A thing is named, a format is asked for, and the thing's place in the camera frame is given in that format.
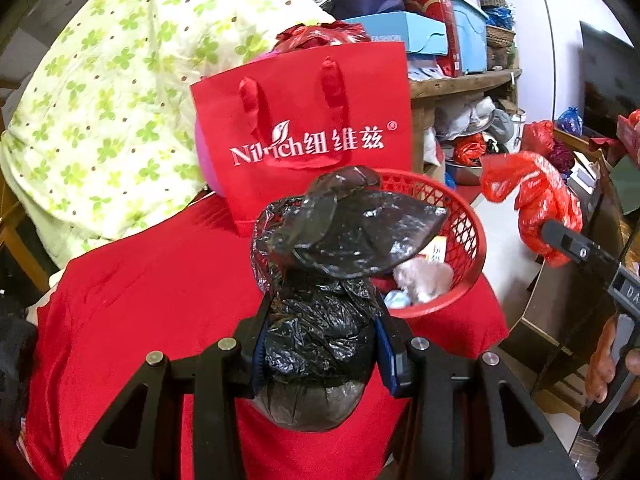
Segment red blanket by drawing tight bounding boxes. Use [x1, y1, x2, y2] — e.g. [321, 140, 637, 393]
[22, 192, 510, 480]

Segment red gift box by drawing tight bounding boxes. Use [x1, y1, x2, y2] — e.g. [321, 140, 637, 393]
[404, 0, 462, 77]

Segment green clover quilt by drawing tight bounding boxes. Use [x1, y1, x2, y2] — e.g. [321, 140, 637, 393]
[1, 0, 330, 266]

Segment red plastic mesh basket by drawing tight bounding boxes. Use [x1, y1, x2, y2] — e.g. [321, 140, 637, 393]
[376, 169, 486, 320]

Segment black plastic trash bag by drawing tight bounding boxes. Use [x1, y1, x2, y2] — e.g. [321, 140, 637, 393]
[250, 166, 448, 432]

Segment black television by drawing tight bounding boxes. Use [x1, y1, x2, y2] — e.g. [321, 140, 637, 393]
[580, 22, 639, 138]

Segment wooden shelf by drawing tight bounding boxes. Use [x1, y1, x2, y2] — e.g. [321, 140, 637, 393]
[409, 68, 522, 174]

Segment white blue cloth trash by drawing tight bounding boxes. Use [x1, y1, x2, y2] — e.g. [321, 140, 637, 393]
[384, 289, 412, 310]

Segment red plastic trash bag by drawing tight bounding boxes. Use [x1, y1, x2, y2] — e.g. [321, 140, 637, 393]
[480, 151, 582, 268]

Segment light blue shoe box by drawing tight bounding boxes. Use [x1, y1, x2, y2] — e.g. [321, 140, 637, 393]
[345, 11, 448, 55]

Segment white tissue wad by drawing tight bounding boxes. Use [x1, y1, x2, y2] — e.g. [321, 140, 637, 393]
[393, 256, 454, 304]

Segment red plastic bag on floor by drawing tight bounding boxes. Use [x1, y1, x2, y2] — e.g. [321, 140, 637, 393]
[521, 120, 555, 157]

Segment pink pillow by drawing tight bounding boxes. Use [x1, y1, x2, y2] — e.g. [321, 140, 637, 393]
[194, 52, 288, 197]

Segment metal basin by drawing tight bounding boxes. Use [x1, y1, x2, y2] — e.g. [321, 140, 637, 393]
[445, 158, 483, 186]

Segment blue plastic storage bin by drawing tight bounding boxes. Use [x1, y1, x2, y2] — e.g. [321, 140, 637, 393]
[451, 0, 488, 74]

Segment crumpled red foil bag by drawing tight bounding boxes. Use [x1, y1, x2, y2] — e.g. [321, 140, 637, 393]
[272, 21, 371, 54]

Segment red Nilrich paper bag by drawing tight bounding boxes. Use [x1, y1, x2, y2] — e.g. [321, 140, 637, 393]
[191, 42, 412, 236]

